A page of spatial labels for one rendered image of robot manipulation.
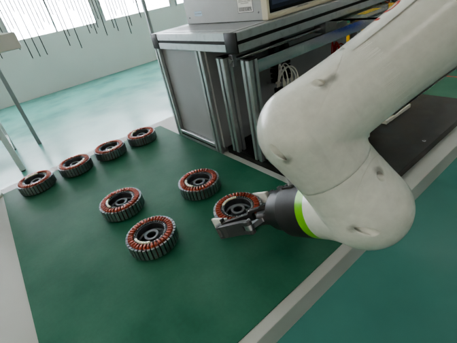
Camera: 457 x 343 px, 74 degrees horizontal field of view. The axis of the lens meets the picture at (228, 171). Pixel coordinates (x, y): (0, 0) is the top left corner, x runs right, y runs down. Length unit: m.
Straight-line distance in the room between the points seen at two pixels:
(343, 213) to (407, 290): 1.21
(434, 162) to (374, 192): 0.56
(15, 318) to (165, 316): 0.31
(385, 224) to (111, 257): 0.56
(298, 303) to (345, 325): 0.86
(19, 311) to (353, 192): 0.65
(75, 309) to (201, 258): 0.25
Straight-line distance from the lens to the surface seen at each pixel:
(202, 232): 0.71
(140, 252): 0.67
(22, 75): 6.94
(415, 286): 1.59
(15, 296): 0.81
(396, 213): 0.39
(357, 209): 0.37
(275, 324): 0.55
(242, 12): 0.94
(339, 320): 1.43
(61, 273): 0.78
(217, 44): 0.82
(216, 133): 0.97
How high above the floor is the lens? 1.21
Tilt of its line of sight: 31 degrees down
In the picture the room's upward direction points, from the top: 12 degrees counter-clockwise
